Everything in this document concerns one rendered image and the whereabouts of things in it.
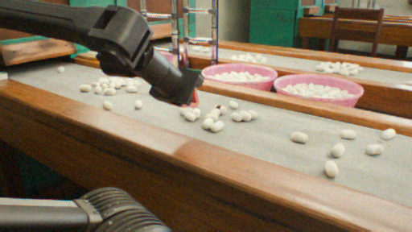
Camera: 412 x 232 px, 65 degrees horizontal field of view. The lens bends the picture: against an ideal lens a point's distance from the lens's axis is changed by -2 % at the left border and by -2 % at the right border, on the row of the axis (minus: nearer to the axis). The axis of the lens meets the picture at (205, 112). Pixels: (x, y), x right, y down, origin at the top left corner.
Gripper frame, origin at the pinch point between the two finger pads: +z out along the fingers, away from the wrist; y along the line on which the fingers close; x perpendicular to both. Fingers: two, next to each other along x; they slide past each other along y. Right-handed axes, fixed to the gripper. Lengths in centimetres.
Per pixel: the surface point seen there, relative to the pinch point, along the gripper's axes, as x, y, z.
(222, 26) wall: -160, 176, 218
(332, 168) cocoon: 4.3, -30.6, 3.4
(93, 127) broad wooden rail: 13.6, 16.6, -8.2
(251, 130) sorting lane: -0.3, -9.2, 11.7
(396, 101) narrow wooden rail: -32, -33, 52
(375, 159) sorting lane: -2.1, -35.5, 13.8
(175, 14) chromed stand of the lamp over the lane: -32.5, 34.5, 14.8
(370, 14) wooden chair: -169, 18, 194
